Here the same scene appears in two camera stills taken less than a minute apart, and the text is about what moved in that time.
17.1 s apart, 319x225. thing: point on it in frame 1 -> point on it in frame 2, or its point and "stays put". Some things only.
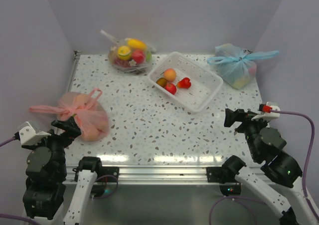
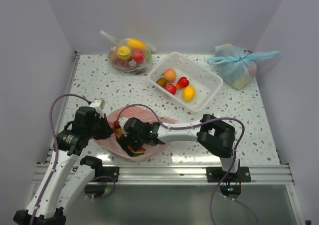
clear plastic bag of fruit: (129, 55) stays put
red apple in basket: (171, 88) stays put
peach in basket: (170, 74) stays put
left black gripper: (69, 126) -> (107, 130)
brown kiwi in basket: (162, 82) stays put
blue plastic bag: (237, 65) stays put
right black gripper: (239, 114) -> (124, 141)
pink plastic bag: (91, 119) -> (109, 141)
